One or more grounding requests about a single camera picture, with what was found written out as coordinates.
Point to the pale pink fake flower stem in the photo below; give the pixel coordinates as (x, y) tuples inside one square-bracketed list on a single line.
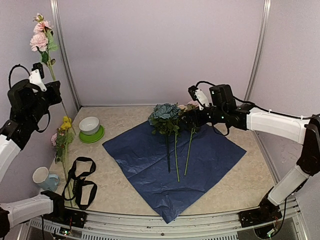
[(188, 125)]

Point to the yellow fake flower stem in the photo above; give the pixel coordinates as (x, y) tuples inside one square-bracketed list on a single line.
[(60, 141)]

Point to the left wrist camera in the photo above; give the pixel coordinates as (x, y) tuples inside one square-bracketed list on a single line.
[(37, 75)]

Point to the black printed ribbon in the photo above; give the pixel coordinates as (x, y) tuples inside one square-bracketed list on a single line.
[(79, 182)]

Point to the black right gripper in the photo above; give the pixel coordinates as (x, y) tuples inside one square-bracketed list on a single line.
[(198, 121)]

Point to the blue fake flower bunch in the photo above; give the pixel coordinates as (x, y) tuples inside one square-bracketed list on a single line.
[(165, 120)]

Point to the aluminium front frame rail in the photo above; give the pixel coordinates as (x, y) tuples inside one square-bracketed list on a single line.
[(230, 225)]

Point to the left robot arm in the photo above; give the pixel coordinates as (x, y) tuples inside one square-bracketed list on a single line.
[(30, 100)]

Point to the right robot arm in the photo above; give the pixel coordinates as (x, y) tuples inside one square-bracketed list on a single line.
[(225, 108)]

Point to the white ceramic bowl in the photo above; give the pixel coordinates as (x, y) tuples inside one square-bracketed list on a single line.
[(89, 125)]

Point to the aluminium corner post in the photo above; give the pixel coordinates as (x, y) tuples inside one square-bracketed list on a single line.
[(259, 49), (63, 51)]

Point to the blue wrapping paper sheet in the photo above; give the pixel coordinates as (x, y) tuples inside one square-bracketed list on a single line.
[(171, 174)]

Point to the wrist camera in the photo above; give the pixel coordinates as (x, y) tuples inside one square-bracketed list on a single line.
[(37, 75), (198, 96)]

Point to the aluminium corner post left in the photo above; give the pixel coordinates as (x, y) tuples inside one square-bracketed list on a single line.
[(63, 51)]

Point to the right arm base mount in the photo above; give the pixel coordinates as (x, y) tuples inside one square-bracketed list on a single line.
[(258, 216)]

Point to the aluminium corner post right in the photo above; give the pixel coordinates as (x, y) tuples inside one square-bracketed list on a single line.
[(259, 49)]

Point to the green plastic plate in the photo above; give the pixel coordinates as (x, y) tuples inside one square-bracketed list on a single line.
[(89, 139)]

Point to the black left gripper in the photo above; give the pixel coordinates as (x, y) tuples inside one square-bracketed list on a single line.
[(55, 88)]

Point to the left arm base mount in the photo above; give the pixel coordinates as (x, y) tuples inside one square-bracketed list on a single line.
[(68, 217)]

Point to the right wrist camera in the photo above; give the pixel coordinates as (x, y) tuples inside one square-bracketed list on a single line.
[(198, 96)]

